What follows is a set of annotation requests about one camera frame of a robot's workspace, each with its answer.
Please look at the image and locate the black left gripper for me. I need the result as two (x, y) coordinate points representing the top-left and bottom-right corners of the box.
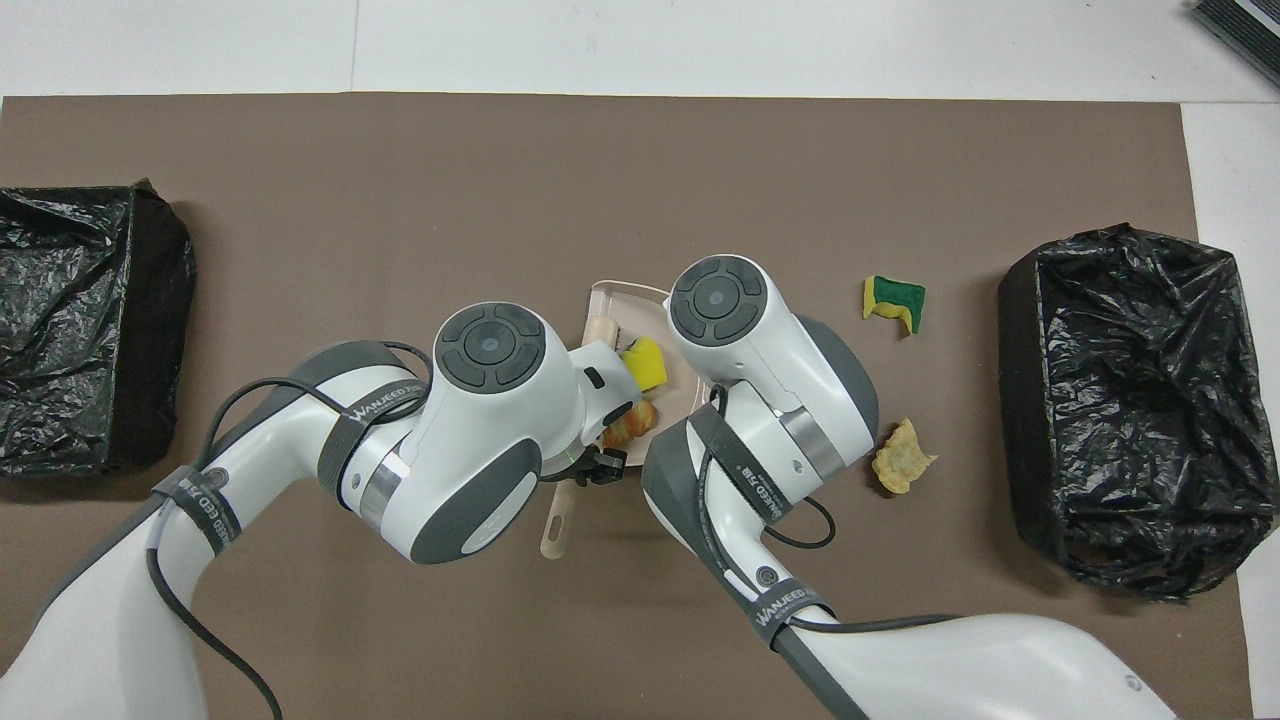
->
(545, 448), (627, 489)

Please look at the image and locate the toy croissant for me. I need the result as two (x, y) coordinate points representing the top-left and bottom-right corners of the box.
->
(603, 400), (659, 449)

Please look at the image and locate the plain yellow sponge piece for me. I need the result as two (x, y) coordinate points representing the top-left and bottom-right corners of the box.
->
(620, 337), (668, 393)

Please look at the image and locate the beige hand brush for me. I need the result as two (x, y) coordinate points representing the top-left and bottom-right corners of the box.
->
(540, 310), (623, 561)

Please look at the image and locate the beige plastic dustpan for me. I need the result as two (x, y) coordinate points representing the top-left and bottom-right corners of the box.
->
(585, 280), (717, 471)

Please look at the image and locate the tan chunk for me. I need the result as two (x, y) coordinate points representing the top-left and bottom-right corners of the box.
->
(871, 417), (939, 496)

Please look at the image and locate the notched green yellow sponge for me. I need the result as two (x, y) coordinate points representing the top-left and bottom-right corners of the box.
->
(863, 275), (927, 336)

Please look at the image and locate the open bin with black bag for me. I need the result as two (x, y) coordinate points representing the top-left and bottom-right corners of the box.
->
(997, 222), (1280, 603)

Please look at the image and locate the brown table mat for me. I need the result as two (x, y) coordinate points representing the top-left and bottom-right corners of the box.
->
(0, 92), (1256, 720)

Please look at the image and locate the dark grey ribbed device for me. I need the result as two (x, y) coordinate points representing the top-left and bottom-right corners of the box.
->
(1190, 0), (1280, 91)

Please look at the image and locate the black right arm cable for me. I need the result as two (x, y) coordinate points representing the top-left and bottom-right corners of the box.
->
(698, 385), (837, 550)

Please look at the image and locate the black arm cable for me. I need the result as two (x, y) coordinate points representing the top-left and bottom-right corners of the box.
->
(145, 340), (433, 720)
(698, 385), (837, 550)

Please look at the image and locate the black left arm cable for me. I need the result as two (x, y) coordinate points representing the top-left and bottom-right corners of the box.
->
(145, 340), (433, 720)

